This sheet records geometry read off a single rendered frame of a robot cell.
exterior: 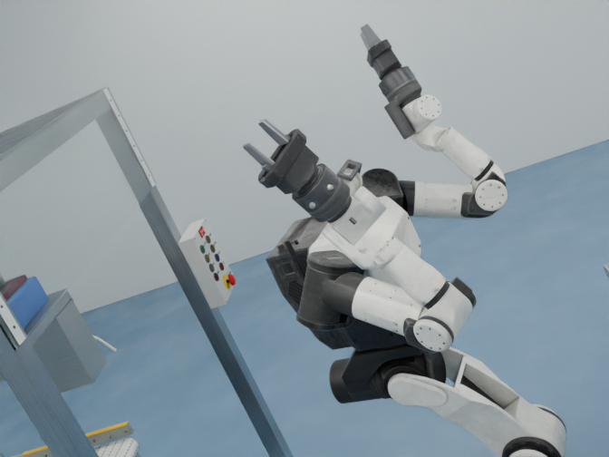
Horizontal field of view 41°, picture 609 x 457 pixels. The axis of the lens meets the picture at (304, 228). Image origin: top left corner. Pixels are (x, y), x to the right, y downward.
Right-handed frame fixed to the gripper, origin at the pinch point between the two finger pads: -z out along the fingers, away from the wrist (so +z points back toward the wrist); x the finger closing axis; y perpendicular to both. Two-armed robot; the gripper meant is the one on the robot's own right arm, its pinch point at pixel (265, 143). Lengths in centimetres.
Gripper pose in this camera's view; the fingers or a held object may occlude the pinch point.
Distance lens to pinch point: 148.7
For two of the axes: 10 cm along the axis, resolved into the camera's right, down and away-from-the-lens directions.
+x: 5.0, -7.9, 3.5
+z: 7.0, 6.1, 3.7
